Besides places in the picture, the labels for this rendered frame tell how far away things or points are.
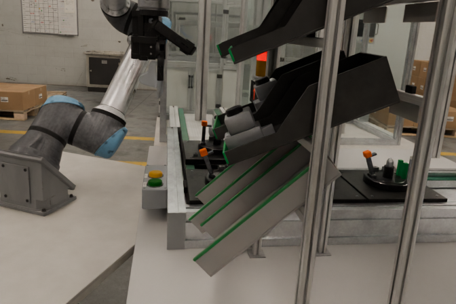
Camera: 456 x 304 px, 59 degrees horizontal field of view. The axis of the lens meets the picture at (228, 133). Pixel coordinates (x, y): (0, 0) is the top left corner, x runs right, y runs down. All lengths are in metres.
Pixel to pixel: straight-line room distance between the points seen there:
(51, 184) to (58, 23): 8.63
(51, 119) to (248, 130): 0.78
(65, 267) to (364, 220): 0.75
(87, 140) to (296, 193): 0.80
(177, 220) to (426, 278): 0.60
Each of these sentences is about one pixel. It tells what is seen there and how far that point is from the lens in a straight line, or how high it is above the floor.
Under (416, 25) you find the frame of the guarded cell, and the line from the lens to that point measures 2.25.
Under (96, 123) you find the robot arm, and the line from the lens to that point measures 1.31.
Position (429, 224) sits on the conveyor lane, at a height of 0.91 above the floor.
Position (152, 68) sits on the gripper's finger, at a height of 1.30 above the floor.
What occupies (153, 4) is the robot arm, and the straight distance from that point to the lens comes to 1.00.
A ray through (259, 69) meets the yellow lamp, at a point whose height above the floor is 1.28.
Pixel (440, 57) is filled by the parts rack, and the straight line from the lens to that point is 0.67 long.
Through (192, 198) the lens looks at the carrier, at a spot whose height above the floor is 0.97.
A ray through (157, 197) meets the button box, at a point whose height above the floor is 0.93.
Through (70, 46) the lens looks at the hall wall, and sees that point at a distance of 9.74.
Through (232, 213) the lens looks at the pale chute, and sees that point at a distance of 0.81.
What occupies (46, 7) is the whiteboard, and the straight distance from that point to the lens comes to 9.89.
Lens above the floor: 1.39
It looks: 14 degrees down
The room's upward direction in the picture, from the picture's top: 3 degrees clockwise
